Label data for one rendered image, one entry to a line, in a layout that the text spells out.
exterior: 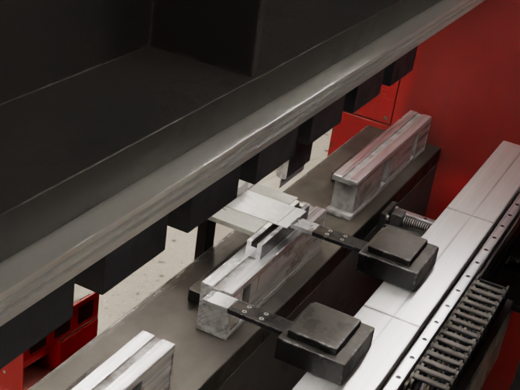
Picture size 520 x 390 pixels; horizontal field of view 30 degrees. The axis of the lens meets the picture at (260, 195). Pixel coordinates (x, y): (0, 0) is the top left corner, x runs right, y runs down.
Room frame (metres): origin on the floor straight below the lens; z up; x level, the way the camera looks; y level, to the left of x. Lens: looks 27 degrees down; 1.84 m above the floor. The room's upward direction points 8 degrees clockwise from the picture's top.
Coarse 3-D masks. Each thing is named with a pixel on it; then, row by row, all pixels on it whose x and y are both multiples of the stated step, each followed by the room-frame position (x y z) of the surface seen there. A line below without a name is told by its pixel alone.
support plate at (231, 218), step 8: (240, 184) 1.71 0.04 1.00; (248, 184) 1.71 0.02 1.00; (256, 184) 1.72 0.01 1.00; (256, 192) 1.68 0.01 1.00; (264, 192) 1.69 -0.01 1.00; (272, 192) 1.69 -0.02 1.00; (280, 192) 1.70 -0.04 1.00; (280, 200) 1.66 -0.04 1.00; (288, 200) 1.67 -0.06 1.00; (224, 208) 1.60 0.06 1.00; (216, 216) 1.56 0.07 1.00; (224, 216) 1.57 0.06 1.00; (232, 216) 1.57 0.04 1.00; (240, 216) 1.58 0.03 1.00; (248, 216) 1.58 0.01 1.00; (224, 224) 1.55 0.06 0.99; (232, 224) 1.54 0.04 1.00; (240, 224) 1.54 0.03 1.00; (248, 224) 1.55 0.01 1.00; (256, 224) 1.55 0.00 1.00; (264, 224) 1.56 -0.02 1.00; (248, 232) 1.53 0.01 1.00
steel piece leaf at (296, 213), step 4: (296, 208) 1.64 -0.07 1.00; (292, 212) 1.62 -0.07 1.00; (296, 212) 1.62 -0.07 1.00; (300, 212) 1.62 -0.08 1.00; (304, 212) 1.63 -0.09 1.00; (288, 216) 1.60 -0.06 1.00; (292, 216) 1.60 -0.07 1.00; (296, 216) 1.60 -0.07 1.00; (300, 216) 1.61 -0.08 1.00; (284, 220) 1.58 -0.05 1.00; (288, 220) 1.58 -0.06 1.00; (292, 220) 1.59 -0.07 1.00; (276, 224) 1.56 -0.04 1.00; (280, 224) 1.56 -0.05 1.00; (284, 224) 1.56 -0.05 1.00; (288, 224) 1.57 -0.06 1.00
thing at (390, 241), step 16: (304, 224) 1.57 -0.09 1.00; (336, 240) 1.53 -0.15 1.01; (352, 240) 1.54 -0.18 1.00; (384, 240) 1.50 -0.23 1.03; (400, 240) 1.51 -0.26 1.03; (416, 240) 1.52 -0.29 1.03; (368, 256) 1.46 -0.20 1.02; (384, 256) 1.46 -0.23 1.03; (400, 256) 1.45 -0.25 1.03; (416, 256) 1.48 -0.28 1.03; (432, 256) 1.49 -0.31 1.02; (368, 272) 1.46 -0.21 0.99; (384, 272) 1.45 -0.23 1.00; (400, 272) 1.43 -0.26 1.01; (416, 272) 1.43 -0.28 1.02
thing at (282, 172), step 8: (296, 144) 1.57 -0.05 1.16; (304, 144) 1.60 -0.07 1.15; (312, 144) 1.64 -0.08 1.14; (296, 152) 1.58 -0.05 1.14; (304, 152) 1.61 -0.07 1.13; (288, 160) 1.55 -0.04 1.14; (296, 160) 1.58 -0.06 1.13; (304, 160) 1.62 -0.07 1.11; (280, 168) 1.55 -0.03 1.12; (288, 168) 1.55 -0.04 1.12; (296, 168) 1.59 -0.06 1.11; (280, 176) 1.55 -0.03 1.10; (288, 176) 1.56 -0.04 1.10; (280, 184) 1.55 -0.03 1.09
